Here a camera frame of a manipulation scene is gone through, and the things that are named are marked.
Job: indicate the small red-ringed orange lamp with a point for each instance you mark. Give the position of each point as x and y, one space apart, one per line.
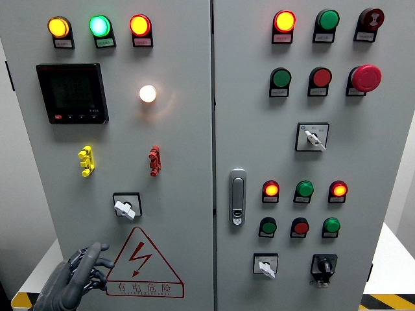
338 189
271 189

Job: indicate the grey cabinet door with lock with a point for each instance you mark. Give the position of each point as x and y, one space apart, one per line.
356 162

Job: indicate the black display meter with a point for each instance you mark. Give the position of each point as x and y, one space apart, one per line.
73 93

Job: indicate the black door hinge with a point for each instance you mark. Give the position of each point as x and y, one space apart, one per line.
370 272
9 76

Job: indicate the small red push button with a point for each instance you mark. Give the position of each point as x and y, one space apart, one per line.
301 227

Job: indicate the dark red round buzzer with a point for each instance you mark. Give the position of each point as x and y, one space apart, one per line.
372 17

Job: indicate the small green push button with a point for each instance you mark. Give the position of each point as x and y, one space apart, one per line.
268 226

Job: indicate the grey cabinet door with display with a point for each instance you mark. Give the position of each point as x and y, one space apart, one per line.
178 129

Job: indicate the large yellow round lamp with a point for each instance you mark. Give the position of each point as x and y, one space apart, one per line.
59 27

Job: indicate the silver door lock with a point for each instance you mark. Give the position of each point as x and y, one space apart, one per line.
237 194

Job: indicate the large green push button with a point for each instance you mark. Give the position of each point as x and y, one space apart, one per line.
281 78

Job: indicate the large dark green lamp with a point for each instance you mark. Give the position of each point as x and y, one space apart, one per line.
328 19

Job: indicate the large red-ringed orange lamp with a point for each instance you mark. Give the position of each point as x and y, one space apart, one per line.
140 25
285 21

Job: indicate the large red stop button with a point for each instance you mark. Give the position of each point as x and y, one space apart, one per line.
366 78

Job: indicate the large bright green lamp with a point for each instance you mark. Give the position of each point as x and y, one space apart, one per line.
99 26

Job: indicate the small white label plate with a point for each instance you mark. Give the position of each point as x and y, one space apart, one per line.
282 38
353 92
63 44
105 43
364 37
336 200
265 234
270 199
323 37
297 235
317 92
279 92
329 235
301 200
143 42

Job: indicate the white round lamp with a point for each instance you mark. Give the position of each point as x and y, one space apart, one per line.
148 93

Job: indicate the small green round lamp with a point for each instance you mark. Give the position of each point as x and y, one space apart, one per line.
331 225
305 188

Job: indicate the black yellow striped tape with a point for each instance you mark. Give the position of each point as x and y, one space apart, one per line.
22 301
389 302

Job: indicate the large red push button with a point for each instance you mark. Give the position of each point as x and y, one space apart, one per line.
321 77

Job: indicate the red warning triangle sticker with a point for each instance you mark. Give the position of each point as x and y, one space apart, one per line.
140 254

